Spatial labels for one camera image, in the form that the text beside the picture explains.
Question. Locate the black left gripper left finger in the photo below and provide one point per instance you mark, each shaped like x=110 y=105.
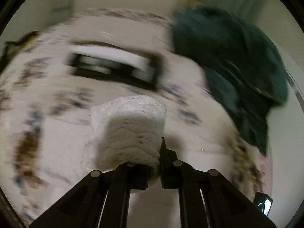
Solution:
x=100 y=199

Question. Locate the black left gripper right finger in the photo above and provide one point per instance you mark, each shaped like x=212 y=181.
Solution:
x=207 y=199

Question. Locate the white knitted sock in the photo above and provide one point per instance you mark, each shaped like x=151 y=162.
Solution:
x=126 y=129

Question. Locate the lit phone screen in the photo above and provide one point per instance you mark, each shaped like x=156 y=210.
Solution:
x=263 y=202

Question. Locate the floral fleece blanket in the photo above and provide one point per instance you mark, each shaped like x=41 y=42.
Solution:
x=46 y=111

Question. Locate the dark green garment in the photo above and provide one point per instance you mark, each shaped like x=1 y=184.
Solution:
x=242 y=66

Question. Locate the black fabric storage organizer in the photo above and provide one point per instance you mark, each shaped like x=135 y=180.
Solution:
x=108 y=62

